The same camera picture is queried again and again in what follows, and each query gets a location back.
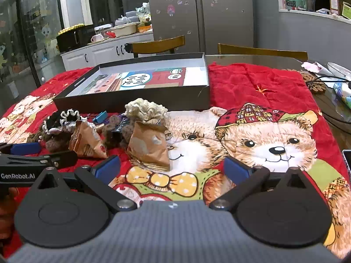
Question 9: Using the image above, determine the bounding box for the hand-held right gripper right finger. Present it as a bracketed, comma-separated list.
[209, 156, 328, 211]

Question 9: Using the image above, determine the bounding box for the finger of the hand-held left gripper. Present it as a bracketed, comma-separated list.
[0, 142, 42, 156]
[0, 151, 78, 169]

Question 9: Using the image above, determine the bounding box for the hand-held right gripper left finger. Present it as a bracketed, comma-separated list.
[27, 155, 138, 212]

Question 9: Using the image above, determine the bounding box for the brown furry hair claw clip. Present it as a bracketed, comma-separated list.
[104, 114, 135, 149]

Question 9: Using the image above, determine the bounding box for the black white-trimmed scrunchie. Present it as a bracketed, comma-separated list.
[43, 109, 83, 137]

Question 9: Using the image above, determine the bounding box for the dark grey cardboard box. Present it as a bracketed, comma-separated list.
[53, 53, 211, 113]

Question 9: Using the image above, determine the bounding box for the brown furry scrunchie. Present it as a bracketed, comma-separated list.
[27, 127, 72, 153]

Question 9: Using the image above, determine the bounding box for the small brown paper packet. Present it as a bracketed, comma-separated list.
[68, 121, 108, 159]

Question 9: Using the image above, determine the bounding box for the large brown paper packet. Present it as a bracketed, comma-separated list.
[127, 121, 171, 172]

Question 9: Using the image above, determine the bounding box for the blue hair clip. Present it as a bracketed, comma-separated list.
[92, 111, 108, 124]

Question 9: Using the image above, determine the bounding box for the cream knitted scrunchie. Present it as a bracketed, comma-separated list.
[125, 98, 168, 124]

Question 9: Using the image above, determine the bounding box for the red bear printed blanket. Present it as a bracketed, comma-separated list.
[0, 62, 351, 261]

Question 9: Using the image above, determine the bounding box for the printed paper sheet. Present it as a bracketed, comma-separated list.
[82, 67, 187, 95]

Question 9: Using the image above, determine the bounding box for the white kitchen cabinet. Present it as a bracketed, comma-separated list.
[60, 31, 154, 72]

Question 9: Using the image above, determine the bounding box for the glass sliding door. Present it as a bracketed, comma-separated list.
[0, 0, 67, 89]

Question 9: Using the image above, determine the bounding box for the brown round coaster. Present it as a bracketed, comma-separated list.
[300, 71, 327, 94]

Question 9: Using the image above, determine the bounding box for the black microwave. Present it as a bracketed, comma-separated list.
[56, 25, 95, 53]

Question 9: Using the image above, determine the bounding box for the wooden chair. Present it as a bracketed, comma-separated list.
[217, 43, 308, 62]
[125, 36, 186, 59]

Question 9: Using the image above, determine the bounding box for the yellow beaded mat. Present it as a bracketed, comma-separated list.
[58, 24, 84, 35]

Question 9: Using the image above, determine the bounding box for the pink crumpled tissue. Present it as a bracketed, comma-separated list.
[301, 61, 326, 73]

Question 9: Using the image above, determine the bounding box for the beige basin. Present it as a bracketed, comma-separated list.
[113, 23, 137, 38]

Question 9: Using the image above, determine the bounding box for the white plate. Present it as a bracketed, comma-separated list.
[326, 62, 351, 79]

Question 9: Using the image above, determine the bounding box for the silver refrigerator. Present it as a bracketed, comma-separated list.
[146, 0, 254, 56]

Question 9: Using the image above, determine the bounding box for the small green box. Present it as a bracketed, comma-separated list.
[341, 1, 351, 20]

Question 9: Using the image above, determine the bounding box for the black cable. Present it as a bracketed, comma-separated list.
[305, 75, 351, 89]

